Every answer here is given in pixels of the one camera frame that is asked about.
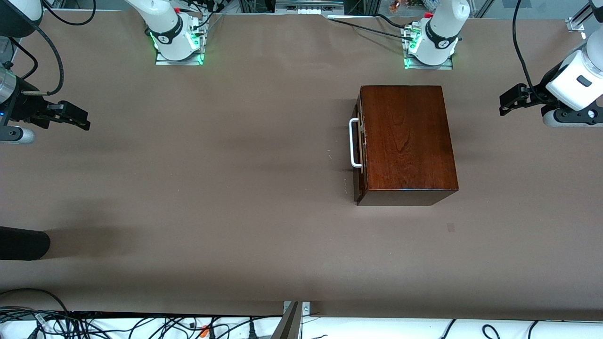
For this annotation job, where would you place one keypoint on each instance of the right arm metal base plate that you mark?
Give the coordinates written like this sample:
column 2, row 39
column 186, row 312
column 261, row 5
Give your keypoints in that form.
column 183, row 62

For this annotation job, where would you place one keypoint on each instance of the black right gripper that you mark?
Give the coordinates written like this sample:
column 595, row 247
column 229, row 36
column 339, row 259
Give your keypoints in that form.
column 24, row 109

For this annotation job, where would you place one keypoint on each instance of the dark brown wooden cabinet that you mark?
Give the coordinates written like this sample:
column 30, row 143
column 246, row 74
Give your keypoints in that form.
column 407, row 141

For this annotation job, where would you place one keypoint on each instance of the silver table bracket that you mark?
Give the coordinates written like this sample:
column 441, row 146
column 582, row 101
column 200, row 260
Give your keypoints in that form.
column 306, row 308

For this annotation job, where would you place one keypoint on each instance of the grey diagonal strut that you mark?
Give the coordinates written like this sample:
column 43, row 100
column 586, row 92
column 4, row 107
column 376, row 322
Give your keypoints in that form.
column 288, row 325

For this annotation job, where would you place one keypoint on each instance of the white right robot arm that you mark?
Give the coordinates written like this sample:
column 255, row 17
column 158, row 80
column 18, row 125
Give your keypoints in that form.
column 165, row 28

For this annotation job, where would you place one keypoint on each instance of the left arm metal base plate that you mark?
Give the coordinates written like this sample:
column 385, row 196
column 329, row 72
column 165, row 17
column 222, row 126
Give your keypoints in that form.
column 424, row 67

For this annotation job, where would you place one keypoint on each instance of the black cylinder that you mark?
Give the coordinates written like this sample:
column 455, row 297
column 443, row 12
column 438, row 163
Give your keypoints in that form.
column 23, row 243

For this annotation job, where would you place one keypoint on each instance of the aluminium corner profile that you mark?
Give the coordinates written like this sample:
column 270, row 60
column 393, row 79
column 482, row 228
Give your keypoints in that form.
column 577, row 22

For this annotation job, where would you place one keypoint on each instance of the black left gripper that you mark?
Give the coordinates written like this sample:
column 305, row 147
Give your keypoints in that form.
column 537, row 97

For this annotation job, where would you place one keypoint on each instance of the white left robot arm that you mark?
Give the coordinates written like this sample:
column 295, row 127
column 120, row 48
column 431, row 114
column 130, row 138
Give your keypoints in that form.
column 443, row 33

